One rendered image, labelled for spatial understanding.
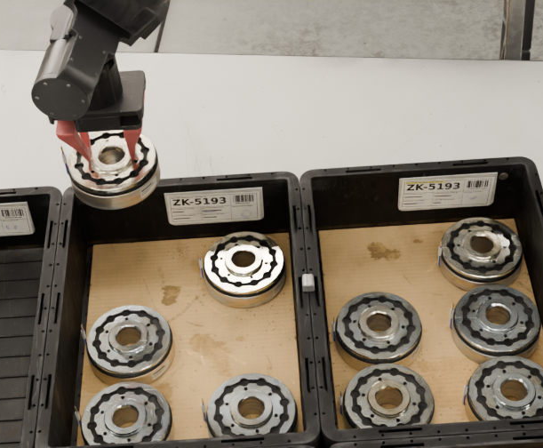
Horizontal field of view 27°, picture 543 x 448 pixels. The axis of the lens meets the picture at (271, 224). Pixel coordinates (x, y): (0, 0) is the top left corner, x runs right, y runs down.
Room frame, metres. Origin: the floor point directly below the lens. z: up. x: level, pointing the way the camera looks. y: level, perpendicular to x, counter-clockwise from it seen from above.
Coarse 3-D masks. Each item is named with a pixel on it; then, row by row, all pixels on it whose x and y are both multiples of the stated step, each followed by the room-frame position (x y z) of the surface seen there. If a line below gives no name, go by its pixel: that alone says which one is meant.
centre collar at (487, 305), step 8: (488, 304) 0.82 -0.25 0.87; (496, 304) 0.82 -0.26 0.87; (504, 304) 0.82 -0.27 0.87; (480, 312) 0.81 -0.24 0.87; (512, 312) 0.80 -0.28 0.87; (480, 320) 0.80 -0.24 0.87; (488, 320) 0.80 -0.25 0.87; (512, 320) 0.79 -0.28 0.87; (488, 328) 0.78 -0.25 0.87; (496, 328) 0.78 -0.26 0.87; (504, 328) 0.78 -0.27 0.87; (512, 328) 0.78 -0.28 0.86
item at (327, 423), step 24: (336, 168) 1.00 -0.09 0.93; (360, 168) 1.00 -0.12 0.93; (384, 168) 1.00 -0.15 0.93; (408, 168) 0.99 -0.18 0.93; (432, 168) 0.99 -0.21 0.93; (456, 168) 0.99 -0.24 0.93; (480, 168) 0.99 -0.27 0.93; (528, 168) 0.98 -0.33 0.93; (312, 192) 0.96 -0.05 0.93; (312, 216) 0.92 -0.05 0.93; (312, 240) 0.88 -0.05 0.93; (312, 264) 0.85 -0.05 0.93; (312, 312) 0.78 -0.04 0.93; (336, 432) 0.62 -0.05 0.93; (360, 432) 0.61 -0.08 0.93; (384, 432) 0.62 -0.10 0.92; (408, 432) 0.61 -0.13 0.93; (432, 432) 0.61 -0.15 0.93; (456, 432) 0.61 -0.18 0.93; (480, 432) 0.61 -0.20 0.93
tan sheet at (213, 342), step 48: (192, 240) 0.99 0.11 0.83; (288, 240) 0.97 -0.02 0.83; (96, 288) 0.91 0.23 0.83; (144, 288) 0.91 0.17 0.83; (192, 288) 0.90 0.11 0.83; (288, 288) 0.89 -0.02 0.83; (192, 336) 0.83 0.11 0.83; (240, 336) 0.82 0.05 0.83; (288, 336) 0.82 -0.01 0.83; (96, 384) 0.77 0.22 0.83; (192, 384) 0.76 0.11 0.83; (288, 384) 0.75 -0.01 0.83; (192, 432) 0.69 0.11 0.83
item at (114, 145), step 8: (104, 144) 0.94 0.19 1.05; (112, 144) 0.94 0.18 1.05; (120, 144) 0.94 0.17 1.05; (96, 152) 0.93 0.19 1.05; (104, 152) 0.94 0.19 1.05; (128, 152) 0.93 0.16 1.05; (96, 160) 0.92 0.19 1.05; (128, 160) 0.91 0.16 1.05; (96, 168) 0.91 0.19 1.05; (104, 168) 0.90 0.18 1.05; (112, 168) 0.90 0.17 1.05; (120, 168) 0.90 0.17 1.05
